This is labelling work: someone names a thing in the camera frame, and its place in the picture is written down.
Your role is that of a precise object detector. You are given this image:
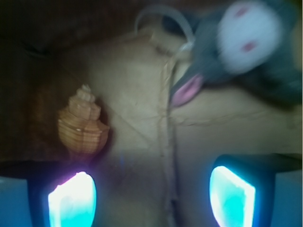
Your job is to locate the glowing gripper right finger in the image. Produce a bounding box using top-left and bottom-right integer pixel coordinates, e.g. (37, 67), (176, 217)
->
(209, 154), (275, 227)

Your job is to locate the brown paper bag tray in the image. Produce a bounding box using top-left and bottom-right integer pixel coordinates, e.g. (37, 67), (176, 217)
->
(0, 0), (303, 227)

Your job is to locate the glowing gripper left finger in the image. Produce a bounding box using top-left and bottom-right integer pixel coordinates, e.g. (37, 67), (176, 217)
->
(29, 171), (97, 227)

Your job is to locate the orange spiral sea shell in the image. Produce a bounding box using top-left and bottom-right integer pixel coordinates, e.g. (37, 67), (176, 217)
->
(57, 84), (109, 162)

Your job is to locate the grey plush bunny toy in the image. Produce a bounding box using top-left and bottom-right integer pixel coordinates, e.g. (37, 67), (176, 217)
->
(134, 0), (303, 107)

